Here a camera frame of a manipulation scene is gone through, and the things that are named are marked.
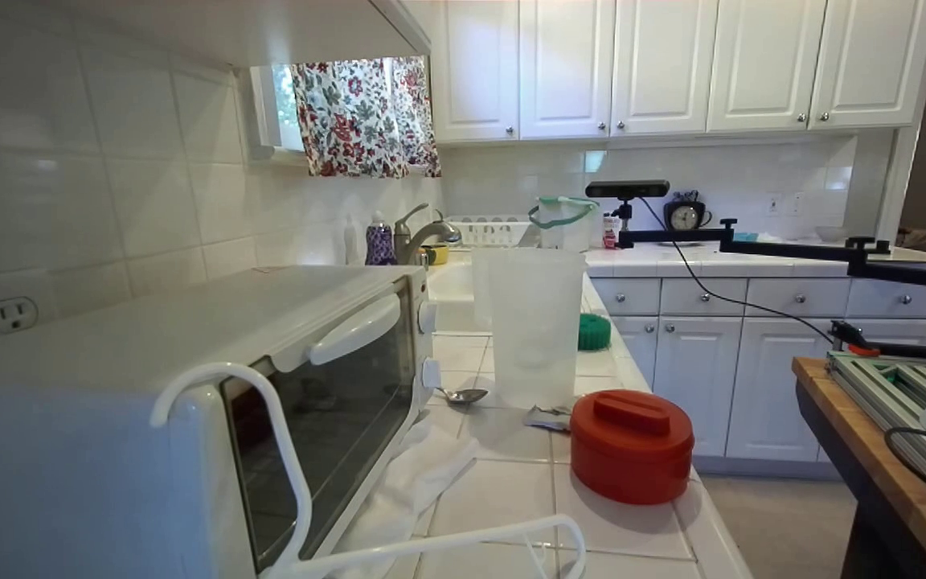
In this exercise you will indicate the green round container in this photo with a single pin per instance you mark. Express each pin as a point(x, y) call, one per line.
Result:
point(592, 331)

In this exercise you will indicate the wooden work table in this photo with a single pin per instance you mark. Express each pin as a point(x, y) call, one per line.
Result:
point(870, 483)

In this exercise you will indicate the yellow sponge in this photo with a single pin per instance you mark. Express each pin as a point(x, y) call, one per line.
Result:
point(437, 256)

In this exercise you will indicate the white wall outlet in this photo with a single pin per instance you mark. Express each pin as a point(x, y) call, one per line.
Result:
point(17, 312)

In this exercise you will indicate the white toaster oven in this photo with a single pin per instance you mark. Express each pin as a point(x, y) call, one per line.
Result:
point(109, 354)

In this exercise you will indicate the orange black clamp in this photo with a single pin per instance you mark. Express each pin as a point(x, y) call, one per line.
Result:
point(857, 342)

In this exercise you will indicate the purple soap bottle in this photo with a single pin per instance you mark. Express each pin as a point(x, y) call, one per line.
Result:
point(380, 245)

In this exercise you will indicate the aluminium frame rails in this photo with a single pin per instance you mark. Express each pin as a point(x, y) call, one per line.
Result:
point(883, 391)

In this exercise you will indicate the small teal cup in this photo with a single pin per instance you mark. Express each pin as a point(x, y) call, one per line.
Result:
point(746, 237)

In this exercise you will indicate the clear plastic pitcher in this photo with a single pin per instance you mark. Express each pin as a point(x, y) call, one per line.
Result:
point(531, 331)

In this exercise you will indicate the black stereo camera bar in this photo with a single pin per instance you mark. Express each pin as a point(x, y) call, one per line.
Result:
point(623, 189)

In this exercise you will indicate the red round lidded container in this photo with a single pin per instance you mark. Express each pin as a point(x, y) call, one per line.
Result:
point(634, 452)

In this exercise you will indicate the metal spoon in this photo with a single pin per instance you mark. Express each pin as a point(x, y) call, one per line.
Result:
point(467, 398)

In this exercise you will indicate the clear jug teal rim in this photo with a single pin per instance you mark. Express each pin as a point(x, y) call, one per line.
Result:
point(562, 226)

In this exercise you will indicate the black camera boom stand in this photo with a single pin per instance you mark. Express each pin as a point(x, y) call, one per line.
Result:
point(785, 248)

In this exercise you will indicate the floral curtain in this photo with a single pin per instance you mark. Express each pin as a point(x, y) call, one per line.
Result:
point(368, 117)

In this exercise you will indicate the metal sink faucet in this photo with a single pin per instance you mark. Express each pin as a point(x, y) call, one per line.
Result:
point(414, 237)

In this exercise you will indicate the white dish rack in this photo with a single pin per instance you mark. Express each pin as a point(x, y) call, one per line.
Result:
point(483, 234)

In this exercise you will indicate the white plastic clothes hanger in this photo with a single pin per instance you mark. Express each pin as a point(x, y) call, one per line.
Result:
point(216, 370)

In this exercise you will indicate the black round clock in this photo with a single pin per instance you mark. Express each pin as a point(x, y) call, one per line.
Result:
point(686, 214)

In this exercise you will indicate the white framed kitchen window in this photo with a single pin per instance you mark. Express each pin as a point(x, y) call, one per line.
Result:
point(276, 108)

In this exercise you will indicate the white wall cabinet body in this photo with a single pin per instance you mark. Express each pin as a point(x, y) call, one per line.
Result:
point(270, 27)

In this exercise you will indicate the white base cabinet row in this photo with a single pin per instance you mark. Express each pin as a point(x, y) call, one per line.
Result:
point(699, 375)

